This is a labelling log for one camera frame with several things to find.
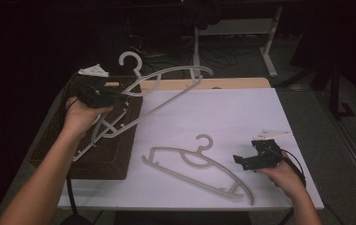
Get person's left hand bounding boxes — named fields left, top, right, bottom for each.
left=62, top=96, right=114, bottom=139

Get white table mat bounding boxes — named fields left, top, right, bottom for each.
left=57, top=87, right=325, bottom=210

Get white metal desk frame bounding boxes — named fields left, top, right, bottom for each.
left=193, top=6, right=284, bottom=79

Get black floor cables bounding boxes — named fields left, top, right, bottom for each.
left=127, top=29, right=261, bottom=80

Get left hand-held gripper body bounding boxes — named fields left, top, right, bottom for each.
left=77, top=64, right=118, bottom=110

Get person's right hand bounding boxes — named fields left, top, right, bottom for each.
left=255, top=151, right=306, bottom=199

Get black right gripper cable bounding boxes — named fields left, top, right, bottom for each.
left=274, top=147, right=307, bottom=225

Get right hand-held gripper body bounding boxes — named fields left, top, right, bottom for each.
left=245, top=129, right=292, bottom=172

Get dark hanging cloth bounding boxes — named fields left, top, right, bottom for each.
left=184, top=0, right=223, bottom=31

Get black metal stand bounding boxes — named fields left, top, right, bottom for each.
left=274, top=57, right=356, bottom=121

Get brown wicker basket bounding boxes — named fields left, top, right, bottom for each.
left=28, top=75, right=143, bottom=181

